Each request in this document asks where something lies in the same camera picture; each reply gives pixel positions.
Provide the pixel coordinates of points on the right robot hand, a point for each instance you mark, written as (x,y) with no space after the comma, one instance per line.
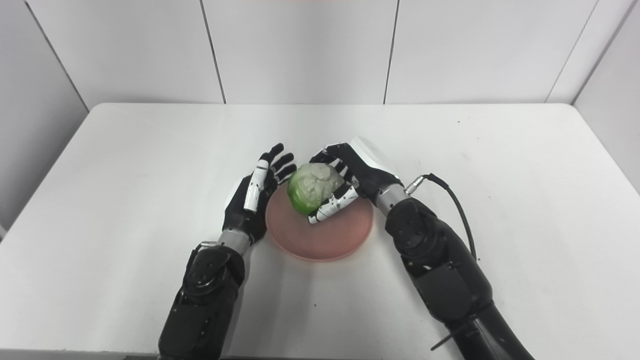
(357,172)

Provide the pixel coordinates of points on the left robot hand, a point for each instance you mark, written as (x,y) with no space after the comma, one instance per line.
(252,200)

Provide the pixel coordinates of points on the green white cabbage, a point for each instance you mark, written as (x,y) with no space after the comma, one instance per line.
(312,189)

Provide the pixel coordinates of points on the pink plate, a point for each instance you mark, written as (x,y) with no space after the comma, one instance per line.
(325,232)

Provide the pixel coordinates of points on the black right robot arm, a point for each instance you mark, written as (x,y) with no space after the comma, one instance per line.
(440,270)

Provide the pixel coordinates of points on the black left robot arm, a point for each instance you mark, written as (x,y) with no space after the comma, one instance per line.
(210,295)

